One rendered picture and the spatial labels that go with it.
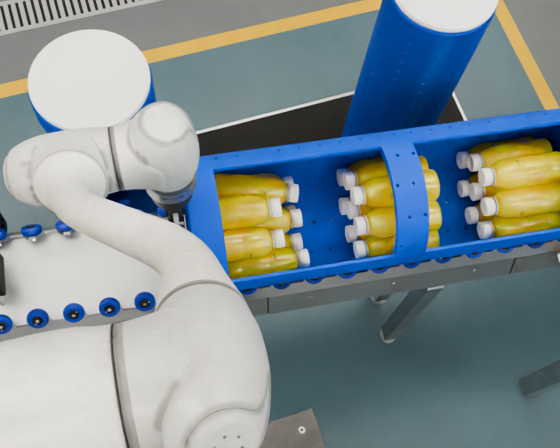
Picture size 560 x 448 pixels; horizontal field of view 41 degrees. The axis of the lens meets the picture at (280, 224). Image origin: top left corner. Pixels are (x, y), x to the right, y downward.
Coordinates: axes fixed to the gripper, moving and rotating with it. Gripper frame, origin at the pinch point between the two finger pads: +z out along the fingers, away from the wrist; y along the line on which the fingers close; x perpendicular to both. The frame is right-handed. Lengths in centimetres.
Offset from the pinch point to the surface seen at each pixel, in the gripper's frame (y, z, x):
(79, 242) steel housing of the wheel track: -9.2, 23.3, -22.1
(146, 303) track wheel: 8.8, 19.0, -8.9
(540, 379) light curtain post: 31, 99, 107
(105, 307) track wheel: 8.3, 18.7, -17.5
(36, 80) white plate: -46, 12, -27
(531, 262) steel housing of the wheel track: 11, 29, 82
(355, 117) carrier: -58, 72, 61
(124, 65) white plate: -47.0, 12.3, -6.5
